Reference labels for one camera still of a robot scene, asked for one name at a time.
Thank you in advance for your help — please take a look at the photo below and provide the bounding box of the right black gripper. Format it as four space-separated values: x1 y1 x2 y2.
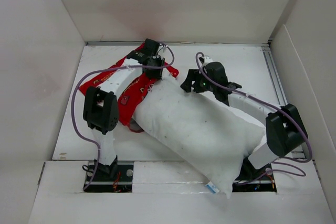
180 69 216 93

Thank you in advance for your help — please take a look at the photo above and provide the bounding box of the red cartoon print pillowcase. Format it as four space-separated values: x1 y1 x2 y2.
79 39 179 134

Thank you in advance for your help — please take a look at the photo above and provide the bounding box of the white pillow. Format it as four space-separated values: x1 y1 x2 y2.
133 76 266 198

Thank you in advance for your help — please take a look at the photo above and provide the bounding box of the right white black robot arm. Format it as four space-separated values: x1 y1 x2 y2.
181 58 308 183

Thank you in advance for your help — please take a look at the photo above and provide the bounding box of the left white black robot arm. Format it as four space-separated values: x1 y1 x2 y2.
79 39 167 180

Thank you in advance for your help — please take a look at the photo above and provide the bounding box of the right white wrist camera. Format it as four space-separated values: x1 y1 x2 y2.
199 56 213 65

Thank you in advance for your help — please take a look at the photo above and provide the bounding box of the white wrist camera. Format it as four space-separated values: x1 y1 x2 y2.
156 44 167 58
199 56 213 65

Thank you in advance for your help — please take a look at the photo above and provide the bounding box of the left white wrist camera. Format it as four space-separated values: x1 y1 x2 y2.
156 44 167 58

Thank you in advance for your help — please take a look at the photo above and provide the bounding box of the aluminium rail right side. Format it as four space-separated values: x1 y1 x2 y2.
261 46 287 105

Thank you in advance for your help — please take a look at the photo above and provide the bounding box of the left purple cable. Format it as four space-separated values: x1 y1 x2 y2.
71 43 176 191

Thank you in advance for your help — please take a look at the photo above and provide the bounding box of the purple cable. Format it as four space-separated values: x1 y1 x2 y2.
195 52 315 185
71 43 176 191

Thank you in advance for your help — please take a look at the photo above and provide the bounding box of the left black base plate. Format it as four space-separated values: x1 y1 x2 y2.
82 162 134 193

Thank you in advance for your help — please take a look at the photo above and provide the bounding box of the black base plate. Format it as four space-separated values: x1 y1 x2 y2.
82 162 134 193
233 165 277 193

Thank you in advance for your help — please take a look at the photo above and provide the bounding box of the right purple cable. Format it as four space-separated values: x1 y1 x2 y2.
195 52 315 185

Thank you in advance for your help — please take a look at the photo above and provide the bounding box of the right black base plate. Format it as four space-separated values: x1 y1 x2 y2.
233 165 277 193

